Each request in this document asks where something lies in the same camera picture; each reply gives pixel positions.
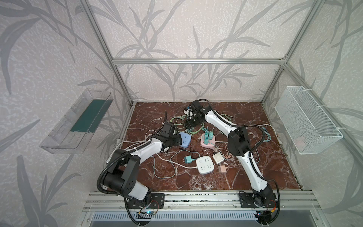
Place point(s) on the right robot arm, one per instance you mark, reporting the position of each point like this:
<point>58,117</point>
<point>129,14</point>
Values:
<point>238,145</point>

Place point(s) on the blue power strip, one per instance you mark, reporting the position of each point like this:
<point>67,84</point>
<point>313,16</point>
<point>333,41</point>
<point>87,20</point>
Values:
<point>185,139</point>

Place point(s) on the white wire basket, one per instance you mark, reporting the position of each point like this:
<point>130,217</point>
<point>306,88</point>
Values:
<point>307,124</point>

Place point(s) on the pink charger plug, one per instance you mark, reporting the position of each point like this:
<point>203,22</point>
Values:
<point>222,169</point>

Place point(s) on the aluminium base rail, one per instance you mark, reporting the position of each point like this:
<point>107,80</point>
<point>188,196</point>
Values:
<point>203,201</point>

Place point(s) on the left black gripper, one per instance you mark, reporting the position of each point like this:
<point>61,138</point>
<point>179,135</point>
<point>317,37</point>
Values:
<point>174,139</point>

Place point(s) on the white charger plug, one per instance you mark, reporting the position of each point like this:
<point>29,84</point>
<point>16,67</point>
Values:
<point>218,158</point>

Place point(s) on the pink power strip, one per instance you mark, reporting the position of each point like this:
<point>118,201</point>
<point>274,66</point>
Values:
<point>211,142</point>

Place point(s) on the white power strip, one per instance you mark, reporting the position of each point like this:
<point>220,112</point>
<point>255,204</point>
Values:
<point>205,165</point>

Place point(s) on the teal charger plug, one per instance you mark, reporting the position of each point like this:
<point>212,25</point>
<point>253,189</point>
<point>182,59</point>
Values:
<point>188,159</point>

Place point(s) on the clear plastic tray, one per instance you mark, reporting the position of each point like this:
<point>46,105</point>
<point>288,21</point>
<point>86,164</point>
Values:
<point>76,128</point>

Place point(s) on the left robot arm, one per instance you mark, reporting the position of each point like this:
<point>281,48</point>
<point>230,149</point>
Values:
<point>120,176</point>

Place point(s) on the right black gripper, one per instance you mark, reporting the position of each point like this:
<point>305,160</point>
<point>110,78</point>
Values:
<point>192,121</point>

